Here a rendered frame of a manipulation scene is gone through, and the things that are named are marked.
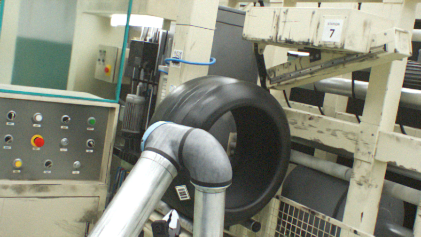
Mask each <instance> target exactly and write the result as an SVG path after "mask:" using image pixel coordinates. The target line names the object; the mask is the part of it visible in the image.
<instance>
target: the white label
mask: <svg viewBox="0 0 421 237"><path fill-rule="evenodd" d="M175 189H176V191H177V194H178V196H179V199H180V200H187V199H190V196H189V194H188V191H187V189H186V186H185V185H183V186H177V187H175Z"/></svg>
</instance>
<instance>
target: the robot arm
mask: <svg viewBox="0 0 421 237"><path fill-rule="evenodd" d="M142 140H143V142H142V143H141V151H142V153H141V157H140V158H139V160H138V161H137V163H136V164H135V166H134V167H133V169H132V170H131V172H130V173H129V174H128V176H127V178H126V179H125V181H124V182H123V184H122V185H121V186H120V188H119V189H118V191H117V192H116V194H115V195H114V197H113V198H112V200H111V201H110V203H109V204H108V206H107V207H106V209H105V210H104V212H103V213H102V215H101V216H100V218H99V219H98V221H97V222H96V224H95V225H94V227H93V228H92V230H91V231H90V233H89V234H88V236H87V237H138V235H139V234H140V232H141V231H142V229H143V227H144V226H145V224H146V222H147V221H148V219H149V218H150V216H151V214H152V213H153V211H154V209H155V208H156V206H157V204H158V203H159V201H160V200H161V198H162V196H163V195H164V193H165V192H166V190H167V188H168V187H169V185H170V183H171V182H172V180H173V178H174V177H175V176H176V175H177V174H178V172H179V171H180V169H181V168H185V169H188V170H189V172H190V182H191V183H192V184H193V185H194V186H195V206H194V225H193V237H223V228H224V213H225V198H226V188H227V187H228V186H230V185H231V183H232V168H231V164H230V161H229V158H228V156H227V154H226V152H225V150H224V149H223V147H222V146H221V144H220V143H219V142H218V141H217V139H215V138H214V137H213V136H212V135H211V134H210V133H208V132H206V131H204V130H202V129H196V128H192V127H188V126H183V125H178V124H176V123H173V122H163V121H160V122H156V123H154V124H153V125H151V126H150V127H149V128H148V129H147V130H146V132H145V134H144V136H143V138H142ZM171 220H172V221H171ZM170 221H171V222H170ZM151 227H152V232H153V237H179V235H180V234H181V225H180V222H179V217H178V214H177V212H176V211H175V210H171V211H170V212H169V213H168V214H167V215H166V216H165V217H164V218H163V219H162V220H155V221H154V222H152V223H151Z"/></svg>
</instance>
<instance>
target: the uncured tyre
mask: <svg viewBox="0 0 421 237"><path fill-rule="evenodd" d="M229 111H231V113H232V115H233V117H234V120H235V124H236V130H237V140H236V147H235V150H234V154H233V156H232V159H231V161H230V164H231V168H232V183H231V185H230V186H228V187H227V188H226V198H225V213H224V227H226V226H233V225H236V224H239V223H242V222H244V221H246V220H248V219H250V218H252V217H253V216H255V215H256V214H257V213H259V212H260V211H261V210H262V209H263V208H264V207H265V206H266V205H267V204H268V203H269V202H270V201H271V199H272V198H273V197H274V195H275V194H276V193H277V191H278V189H279V188H280V186H281V184H282V182H283V180H284V178H285V175H286V172H287V169H288V165H289V160H290V153H291V134H290V128H289V124H288V119H287V117H286V114H285V112H284V110H283V108H282V106H281V105H280V103H279V102H278V101H277V100H276V98H275V97H274V96H273V95H272V94H270V93H269V92H268V91H266V90H265V89H264V88H262V87H261V86H259V85H257V84H255V83H252V82H249V81H245V80H240V79H233V78H228V77H223V76H217V75H208V76H202V77H198V78H195V79H191V80H189V81H187V82H184V83H183V84H181V85H179V86H178V87H176V88H175V89H173V90H172V91H171V92H170V93H169V94H168V95H167V96H166V97H165V98H164V99H163V100H162V101H161V103H160V104H159V106H158V107H157V109H156V110H155V112H154V114H153V116H152V118H151V120H150V122H149V125H148V128H149V127H150V126H151V125H153V124H154V123H156V122H160V121H163V122H173V123H176V124H178V125H183V126H188V127H192V128H196V129H202V130H204V131H206V132H208V131H209V130H210V128H211V127H212V126H213V124H214V123H215V122H216V121H217V120H218V119H219V118H220V117H221V116H223V115H224V114H226V113H227V112H229ZM183 185H185V186H186V189H187V191H188V194H189V196H190V199H187V200H180V199H179V196H178V194H177V191H176V189H175V187H177V186H183ZM161 199H162V200H163V201H165V202H166V203H167V204H168V205H170V206H171V207H173V208H175V209H176V210H178V211H180V212H181V213H183V214H184V215H186V216H188V217H189V218H191V219H193V220H194V206H195V186H194V185H193V184H192V183H191V182H190V172H189V170H188V169H185V168H181V169H180V171H179V172H178V174H177V175H176V176H175V177H174V178H173V180H172V182H171V183H170V185H169V187H168V188H167V190H166V192H165V193H164V195H163V196H162V198H161Z"/></svg>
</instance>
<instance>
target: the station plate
mask: <svg viewBox="0 0 421 237"><path fill-rule="evenodd" d="M343 21H344V20H343V19H325V24H324V30H323V35H322V41H334V42H340V38H341V33H342V27H343Z"/></svg>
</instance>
